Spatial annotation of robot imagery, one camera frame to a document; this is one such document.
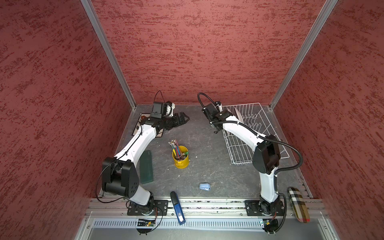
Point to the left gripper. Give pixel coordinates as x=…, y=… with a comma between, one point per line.
x=177, y=122

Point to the square floral plate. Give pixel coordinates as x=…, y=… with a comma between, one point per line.
x=160, y=133

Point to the square plate white back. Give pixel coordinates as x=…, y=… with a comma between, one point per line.
x=137, y=128

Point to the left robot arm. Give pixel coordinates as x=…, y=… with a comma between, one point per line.
x=119, y=175

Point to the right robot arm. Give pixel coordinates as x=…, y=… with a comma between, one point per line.
x=266, y=152

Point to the yellow pencil cup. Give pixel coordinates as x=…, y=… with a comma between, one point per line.
x=182, y=161

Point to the coloured pencils bundle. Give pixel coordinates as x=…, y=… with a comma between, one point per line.
x=177, y=150

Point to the green rectangular block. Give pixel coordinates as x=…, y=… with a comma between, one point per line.
x=146, y=167

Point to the light blue eraser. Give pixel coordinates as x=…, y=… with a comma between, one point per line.
x=205, y=186

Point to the blue black stapler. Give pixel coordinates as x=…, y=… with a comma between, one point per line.
x=177, y=207

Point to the plaid tape roll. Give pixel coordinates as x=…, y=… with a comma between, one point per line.
x=300, y=209

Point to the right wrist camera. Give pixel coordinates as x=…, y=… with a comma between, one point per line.
x=219, y=106

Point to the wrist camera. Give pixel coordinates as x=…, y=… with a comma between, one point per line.
x=219, y=106
x=169, y=109

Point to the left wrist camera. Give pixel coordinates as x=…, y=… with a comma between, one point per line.
x=169, y=109

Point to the white wire dish rack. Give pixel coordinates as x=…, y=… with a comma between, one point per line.
x=256, y=118

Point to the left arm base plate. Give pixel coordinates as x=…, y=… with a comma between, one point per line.
x=154, y=206

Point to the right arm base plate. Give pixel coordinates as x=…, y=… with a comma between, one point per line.
x=258, y=208

